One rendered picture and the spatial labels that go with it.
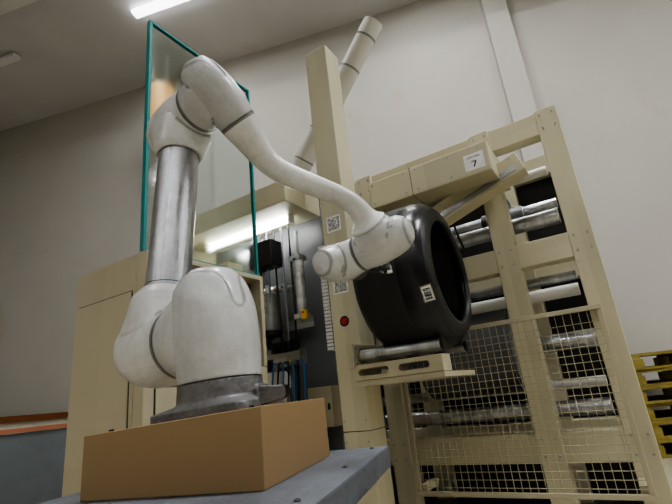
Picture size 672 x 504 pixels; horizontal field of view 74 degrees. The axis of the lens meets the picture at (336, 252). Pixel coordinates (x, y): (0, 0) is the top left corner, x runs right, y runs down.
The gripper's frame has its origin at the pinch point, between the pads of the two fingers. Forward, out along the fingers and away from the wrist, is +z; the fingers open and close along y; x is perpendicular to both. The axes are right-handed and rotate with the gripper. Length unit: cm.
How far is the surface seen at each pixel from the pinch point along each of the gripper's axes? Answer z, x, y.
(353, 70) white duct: 74, -128, 28
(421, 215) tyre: 17.2, -18.9, -11.1
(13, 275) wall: 213, -180, 766
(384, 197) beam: 57, -44, 18
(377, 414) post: 25, 53, 28
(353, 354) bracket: 10.3, 27.6, 25.2
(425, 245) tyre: 10.6, -6.1, -12.3
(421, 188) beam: 57, -42, -1
